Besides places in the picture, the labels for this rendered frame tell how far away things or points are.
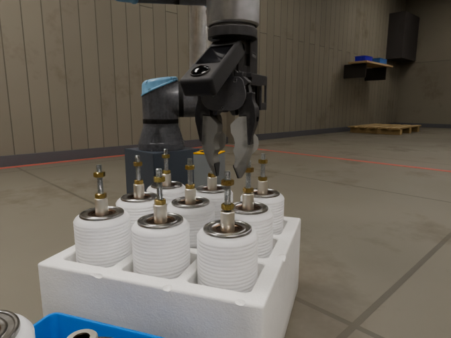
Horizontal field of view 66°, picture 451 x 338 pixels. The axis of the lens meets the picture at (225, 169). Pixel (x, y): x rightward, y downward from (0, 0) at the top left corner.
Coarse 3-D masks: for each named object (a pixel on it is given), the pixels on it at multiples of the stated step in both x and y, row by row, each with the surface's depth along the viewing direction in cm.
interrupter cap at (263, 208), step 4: (236, 204) 66; (240, 204) 67; (256, 204) 66; (260, 204) 67; (236, 208) 64; (240, 208) 65; (256, 208) 65; (260, 208) 64; (264, 208) 64; (236, 212) 62; (240, 212) 61; (244, 212) 61; (248, 212) 61; (252, 212) 61; (256, 212) 61; (260, 212) 61; (264, 212) 62
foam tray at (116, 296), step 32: (288, 224) 77; (64, 256) 61; (128, 256) 61; (192, 256) 62; (288, 256) 64; (64, 288) 57; (96, 288) 54; (128, 288) 52; (160, 288) 50; (192, 288) 50; (256, 288) 50; (288, 288) 67; (96, 320) 56; (128, 320) 53; (160, 320) 51; (192, 320) 49; (224, 320) 48; (256, 320) 46; (288, 320) 70
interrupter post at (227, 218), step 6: (222, 210) 54; (222, 216) 52; (228, 216) 52; (234, 216) 53; (222, 222) 53; (228, 222) 52; (234, 222) 53; (222, 228) 53; (228, 228) 52; (234, 228) 53
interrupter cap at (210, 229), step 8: (208, 224) 55; (216, 224) 55; (240, 224) 55; (248, 224) 55; (208, 232) 51; (216, 232) 52; (224, 232) 52; (232, 232) 52; (240, 232) 52; (248, 232) 52
